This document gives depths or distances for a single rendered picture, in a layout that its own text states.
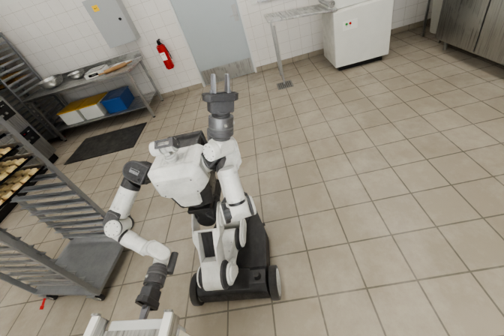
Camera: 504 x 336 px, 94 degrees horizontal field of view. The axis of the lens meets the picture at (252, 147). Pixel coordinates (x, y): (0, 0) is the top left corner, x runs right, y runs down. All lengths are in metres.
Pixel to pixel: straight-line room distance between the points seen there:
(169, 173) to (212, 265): 0.57
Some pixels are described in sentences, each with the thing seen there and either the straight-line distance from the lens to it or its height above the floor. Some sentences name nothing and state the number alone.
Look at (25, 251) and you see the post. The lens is 1.97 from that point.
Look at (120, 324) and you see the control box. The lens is 1.18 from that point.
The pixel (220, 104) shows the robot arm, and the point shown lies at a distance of 0.80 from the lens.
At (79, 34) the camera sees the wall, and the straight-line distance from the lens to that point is 5.28.
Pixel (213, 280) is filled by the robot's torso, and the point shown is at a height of 0.51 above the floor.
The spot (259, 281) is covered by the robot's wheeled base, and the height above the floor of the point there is 0.21.
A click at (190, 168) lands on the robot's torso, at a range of 1.07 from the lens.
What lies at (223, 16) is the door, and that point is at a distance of 4.56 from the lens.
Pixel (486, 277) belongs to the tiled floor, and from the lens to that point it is 2.05.
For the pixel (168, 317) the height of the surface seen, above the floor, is 0.90.
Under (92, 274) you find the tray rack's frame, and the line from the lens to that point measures 2.47.
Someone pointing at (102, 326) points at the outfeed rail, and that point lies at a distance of 1.20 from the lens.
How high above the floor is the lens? 1.73
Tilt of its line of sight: 38 degrees down
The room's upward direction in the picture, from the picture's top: 19 degrees counter-clockwise
